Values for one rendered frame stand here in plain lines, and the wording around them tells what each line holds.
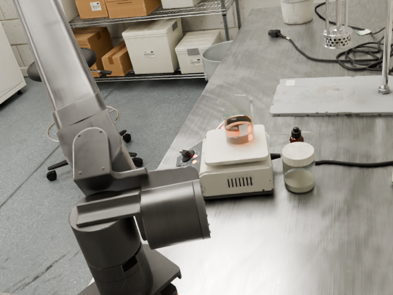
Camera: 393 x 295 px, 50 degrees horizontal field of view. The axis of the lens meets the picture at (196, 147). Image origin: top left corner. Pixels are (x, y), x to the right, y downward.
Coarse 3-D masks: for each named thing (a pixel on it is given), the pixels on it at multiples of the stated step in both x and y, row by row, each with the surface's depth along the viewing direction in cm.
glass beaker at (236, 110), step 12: (240, 96) 82; (228, 108) 83; (240, 108) 83; (252, 108) 80; (228, 120) 79; (240, 120) 78; (252, 120) 80; (228, 132) 81; (240, 132) 80; (252, 132) 81; (228, 144) 82; (240, 144) 81
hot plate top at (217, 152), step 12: (216, 132) 87; (264, 132) 84; (216, 144) 84; (252, 144) 81; (264, 144) 81; (216, 156) 80; (228, 156) 79; (240, 156) 79; (252, 156) 78; (264, 156) 77
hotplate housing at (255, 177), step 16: (176, 160) 93; (208, 176) 80; (224, 176) 80; (240, 176) 79; (256, 176) 79; (272, 176) 79; (208, 192) 82; (224, 192) 82; (240, 192) 81; (256, 192) 82; (272, 192) 81
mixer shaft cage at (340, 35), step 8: (328, 0) 96; (336, 0) 96; (344, 0) 95; (328, 8) 97; (336, 8) 97; (344, 8) 96; (328, 16) 98; (336, 16) 98; (344, 16) 96; (328, 24) 99; (336, 24) 99; (344, 24) 97; (328, 32) 100; (336, 32) 99; (344, 32) 98; (352, 32) 99; (328, 40) 100; (336, 40) 99; (344, 40) 99; (328, 48) 101; (336, 48) 99
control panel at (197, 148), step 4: (196, 144) 91; (200, 144) 89; (192, 148) 90; (196, 148) 89; (200, 148) 88; (196, 152) 88; (200, 152) 86; (180, 156) 92; (196, 156) 86; (200, 156) 85; (180, 160) 90; (188, 160) 87; (192, 160) 86; (196, 160) 85; (200, 160) 84; (176, 164) 90; (180, 164) 89; (184, 164) 87; (188, 164) 86; (192, 164) 85; (196, 164) 84; (200, 164) 82; (196, 168) 82; (200, 168) 81
